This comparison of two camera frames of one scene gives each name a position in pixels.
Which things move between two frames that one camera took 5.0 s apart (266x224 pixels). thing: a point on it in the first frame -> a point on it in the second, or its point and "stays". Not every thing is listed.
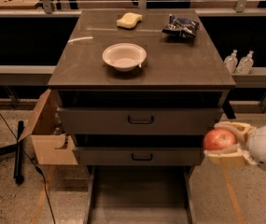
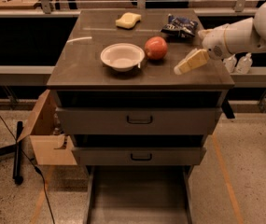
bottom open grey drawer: x=139 y=194 stays
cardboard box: x=49 y=147 stays
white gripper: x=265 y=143 -> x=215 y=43
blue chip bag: x=187 y=28 stays
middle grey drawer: x=135 y=156 stays
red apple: x=218 y=138 -> x=156 y=48
